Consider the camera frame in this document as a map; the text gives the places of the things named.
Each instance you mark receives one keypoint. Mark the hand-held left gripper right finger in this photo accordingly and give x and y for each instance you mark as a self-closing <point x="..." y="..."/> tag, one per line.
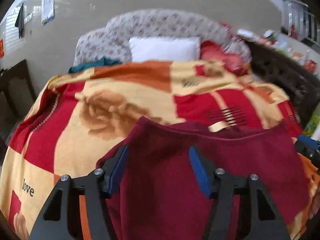
<point x="200" y="172"/>

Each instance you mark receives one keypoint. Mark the red orange patterned blanket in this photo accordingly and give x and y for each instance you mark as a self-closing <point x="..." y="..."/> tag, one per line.
<point x="75" y="120"/>

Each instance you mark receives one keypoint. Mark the red pillow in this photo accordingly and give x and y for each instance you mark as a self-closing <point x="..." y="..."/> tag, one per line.
<point x="222" y="55"/>

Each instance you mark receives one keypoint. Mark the metal stair railing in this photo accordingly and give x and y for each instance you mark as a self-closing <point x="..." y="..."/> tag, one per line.
<point x="300" y="20"/>

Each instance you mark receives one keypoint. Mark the small red wall decoration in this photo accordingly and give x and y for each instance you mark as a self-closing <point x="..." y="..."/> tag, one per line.
<point x="1" y="48"/>

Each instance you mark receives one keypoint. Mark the white wall paper note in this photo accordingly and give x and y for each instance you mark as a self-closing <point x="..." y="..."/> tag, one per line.
<point x="28" y="18"/>

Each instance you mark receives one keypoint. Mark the teal cloth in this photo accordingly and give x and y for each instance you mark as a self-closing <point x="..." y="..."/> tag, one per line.
<point x="95" y="65"/>

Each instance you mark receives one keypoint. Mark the maroon sweater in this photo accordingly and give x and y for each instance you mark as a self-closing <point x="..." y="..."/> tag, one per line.
<point x="190" y="140"/>

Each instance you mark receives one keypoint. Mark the grey floral quilt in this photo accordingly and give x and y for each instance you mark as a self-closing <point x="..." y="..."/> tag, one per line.
<point x="155" y="22"/>

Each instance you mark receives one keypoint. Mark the hanging dark cloth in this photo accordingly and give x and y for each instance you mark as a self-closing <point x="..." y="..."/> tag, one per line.
<point x="20" y="20"/>

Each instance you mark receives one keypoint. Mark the pile of bottles and packets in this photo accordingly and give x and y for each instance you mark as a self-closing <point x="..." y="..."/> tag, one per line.
<point x="282" y="45"/>

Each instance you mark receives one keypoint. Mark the white pillow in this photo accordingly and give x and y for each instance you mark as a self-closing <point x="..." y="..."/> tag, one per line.
<point x="165" y="48"/>

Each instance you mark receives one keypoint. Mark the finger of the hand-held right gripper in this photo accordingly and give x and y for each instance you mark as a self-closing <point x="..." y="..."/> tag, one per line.
<point x="307" y="140"/>

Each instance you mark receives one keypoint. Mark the eye chart wall calendar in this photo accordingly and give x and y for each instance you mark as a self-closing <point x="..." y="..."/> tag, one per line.
<point x="48" y="2"/>

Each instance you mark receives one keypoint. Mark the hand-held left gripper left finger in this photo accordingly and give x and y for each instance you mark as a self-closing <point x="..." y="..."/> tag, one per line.
<point x="117" y="172"/>

